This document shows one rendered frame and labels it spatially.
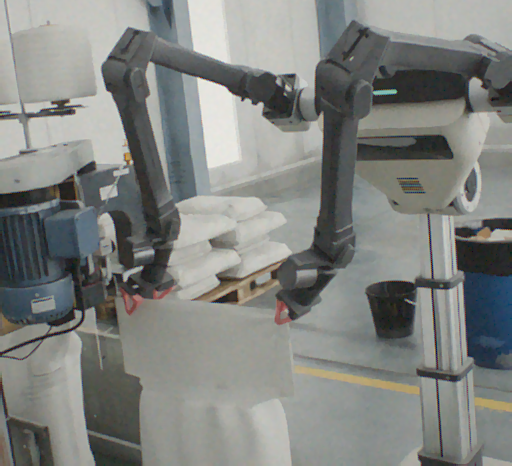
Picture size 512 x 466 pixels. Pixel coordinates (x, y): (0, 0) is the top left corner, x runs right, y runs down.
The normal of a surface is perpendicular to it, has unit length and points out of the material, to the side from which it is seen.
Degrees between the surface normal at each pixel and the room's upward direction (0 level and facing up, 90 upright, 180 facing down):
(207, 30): 90
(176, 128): 90
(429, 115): 40
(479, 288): 93
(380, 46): 118
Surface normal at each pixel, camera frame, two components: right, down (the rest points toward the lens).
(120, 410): -0.59, 0.20
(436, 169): -0.38, 0.78
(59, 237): -0.21, 0.19
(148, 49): 0.71, 0.29
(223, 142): 0.80, 0.02
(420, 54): 0.58, 0.47
